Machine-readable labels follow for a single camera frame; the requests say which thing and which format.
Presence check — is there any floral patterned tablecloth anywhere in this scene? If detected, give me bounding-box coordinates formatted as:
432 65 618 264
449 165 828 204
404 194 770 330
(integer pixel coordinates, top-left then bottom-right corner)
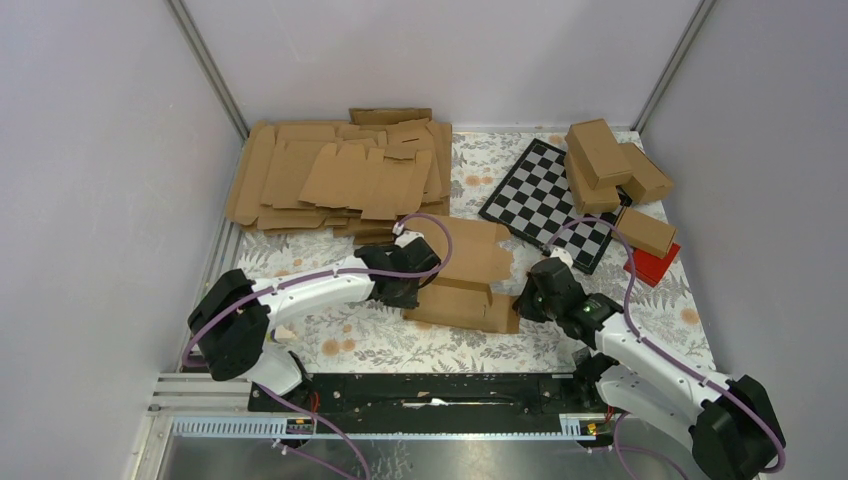
223 132 714 373

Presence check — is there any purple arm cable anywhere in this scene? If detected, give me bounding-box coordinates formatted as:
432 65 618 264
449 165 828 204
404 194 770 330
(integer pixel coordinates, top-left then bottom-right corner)
543 215 788 480
181 213 454 480

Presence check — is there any cardboard box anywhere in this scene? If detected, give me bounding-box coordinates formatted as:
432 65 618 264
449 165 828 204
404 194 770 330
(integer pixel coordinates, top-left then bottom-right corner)
403 215 519 334
566 118 633 190
564 153 621 214
621 143 674 204
612 207 677 258

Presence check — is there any aluminium frame rail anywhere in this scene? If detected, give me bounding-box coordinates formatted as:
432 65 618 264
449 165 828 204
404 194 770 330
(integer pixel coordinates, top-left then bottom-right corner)
150 370 746 443

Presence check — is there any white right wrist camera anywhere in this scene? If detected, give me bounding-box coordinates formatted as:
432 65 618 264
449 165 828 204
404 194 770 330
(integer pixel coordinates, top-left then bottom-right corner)
543 246 574 268

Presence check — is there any stack of flat cardboard sheets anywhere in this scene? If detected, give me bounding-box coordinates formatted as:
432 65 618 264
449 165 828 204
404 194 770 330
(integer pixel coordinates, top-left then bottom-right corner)
225 108 453 244

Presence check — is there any red flat block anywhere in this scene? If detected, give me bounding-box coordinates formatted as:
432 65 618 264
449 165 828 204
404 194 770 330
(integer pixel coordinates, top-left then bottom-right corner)
623 243 681 287

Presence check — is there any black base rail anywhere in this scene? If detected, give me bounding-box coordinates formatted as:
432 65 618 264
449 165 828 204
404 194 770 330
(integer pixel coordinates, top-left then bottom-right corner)
247 373 614 438

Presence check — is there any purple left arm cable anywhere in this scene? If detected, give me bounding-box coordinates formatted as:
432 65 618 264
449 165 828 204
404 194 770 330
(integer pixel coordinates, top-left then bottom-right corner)
181 213 454 480

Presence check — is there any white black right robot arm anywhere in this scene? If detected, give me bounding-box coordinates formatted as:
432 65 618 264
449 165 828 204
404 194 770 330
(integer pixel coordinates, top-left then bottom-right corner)
513 257 786 479

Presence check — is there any black white chessboard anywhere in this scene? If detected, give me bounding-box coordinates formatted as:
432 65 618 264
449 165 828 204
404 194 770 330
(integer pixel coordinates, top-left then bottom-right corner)
479 139 631 275

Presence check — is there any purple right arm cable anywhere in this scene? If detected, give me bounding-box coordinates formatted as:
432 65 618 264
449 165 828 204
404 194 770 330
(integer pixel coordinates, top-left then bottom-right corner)
543 215 788 480

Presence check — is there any cardboard box on red block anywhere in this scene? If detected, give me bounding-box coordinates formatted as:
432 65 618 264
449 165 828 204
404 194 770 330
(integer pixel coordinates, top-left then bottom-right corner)
612 207 677 258

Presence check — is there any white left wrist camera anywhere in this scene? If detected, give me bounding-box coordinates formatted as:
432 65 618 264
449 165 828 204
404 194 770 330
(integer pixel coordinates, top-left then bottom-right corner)
392 222 424 248

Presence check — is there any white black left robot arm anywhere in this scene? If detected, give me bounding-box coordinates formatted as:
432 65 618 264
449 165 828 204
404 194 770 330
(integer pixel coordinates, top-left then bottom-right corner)
187 236 442 411

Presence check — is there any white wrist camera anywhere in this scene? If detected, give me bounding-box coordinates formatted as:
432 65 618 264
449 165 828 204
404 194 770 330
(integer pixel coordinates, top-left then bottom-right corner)
543 246 574 268
392 222 424 248

